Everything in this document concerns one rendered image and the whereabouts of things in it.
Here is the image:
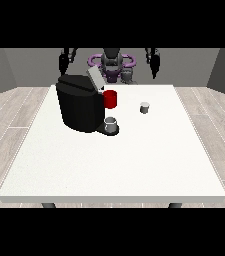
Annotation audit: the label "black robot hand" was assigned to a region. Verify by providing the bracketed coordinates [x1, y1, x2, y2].
[58, 54, 71, 77]
[148, 55, 161, 80]

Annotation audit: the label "pale grey machine lid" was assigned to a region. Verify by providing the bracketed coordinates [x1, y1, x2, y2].
[86, 65, 106, 92]

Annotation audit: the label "small grey coffee pod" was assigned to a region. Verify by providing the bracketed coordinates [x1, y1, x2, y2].
[139, 101, 151, 115]

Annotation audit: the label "black coffee machine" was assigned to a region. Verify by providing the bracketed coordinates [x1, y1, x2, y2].
[55, 73, 121, 137]

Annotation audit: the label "red pod holder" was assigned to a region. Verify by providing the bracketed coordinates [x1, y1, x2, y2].
[102, 89, 119, 110]

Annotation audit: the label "grey robot trunk purple rings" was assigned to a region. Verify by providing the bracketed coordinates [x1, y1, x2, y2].
[87, 48, 139, 85]

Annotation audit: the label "small grey cup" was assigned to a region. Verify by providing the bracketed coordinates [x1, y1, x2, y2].
[103, 116, 118, 133]

